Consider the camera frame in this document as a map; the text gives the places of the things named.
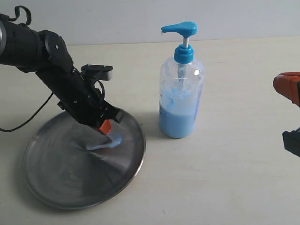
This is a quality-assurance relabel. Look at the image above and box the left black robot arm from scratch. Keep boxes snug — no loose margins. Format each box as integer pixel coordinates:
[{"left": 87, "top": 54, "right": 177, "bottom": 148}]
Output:
[{"left": 0, "top": 15, "right": 123, "bottom": 134}]

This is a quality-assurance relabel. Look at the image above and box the blue soap smear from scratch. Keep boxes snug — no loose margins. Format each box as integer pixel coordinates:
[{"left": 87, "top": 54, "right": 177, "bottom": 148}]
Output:
[{"left": 86, "top": 133, "right": 123, "bottom": 151}]

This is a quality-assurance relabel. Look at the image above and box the blue soap pump bottle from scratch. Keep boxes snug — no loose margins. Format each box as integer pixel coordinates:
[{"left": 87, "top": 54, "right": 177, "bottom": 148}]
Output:
[{"left": 159, "top": 22, "right": 204, "bottom": 139}]

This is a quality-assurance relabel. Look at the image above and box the round steel plate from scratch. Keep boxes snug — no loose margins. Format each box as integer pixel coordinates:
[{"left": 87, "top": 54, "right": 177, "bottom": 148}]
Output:
[{"left": 23, "top": 112, "right": 145, "bottom": 210}]

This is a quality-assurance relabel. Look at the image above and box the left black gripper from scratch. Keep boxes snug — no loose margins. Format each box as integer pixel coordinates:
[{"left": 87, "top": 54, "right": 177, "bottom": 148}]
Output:
[{"left": 57, "top": 68, "right": 122, "bottom": 135}]

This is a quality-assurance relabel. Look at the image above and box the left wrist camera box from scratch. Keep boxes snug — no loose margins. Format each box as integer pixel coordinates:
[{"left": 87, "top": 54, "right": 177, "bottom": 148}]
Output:
[{"left": 81, "top": 64, "right": 113, "bottom": 81}]

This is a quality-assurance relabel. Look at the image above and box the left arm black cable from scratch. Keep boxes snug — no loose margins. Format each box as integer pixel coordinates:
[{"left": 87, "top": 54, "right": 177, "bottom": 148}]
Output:
[{"left": 0, "top": 91, "right": 54, "bottom": 132}]

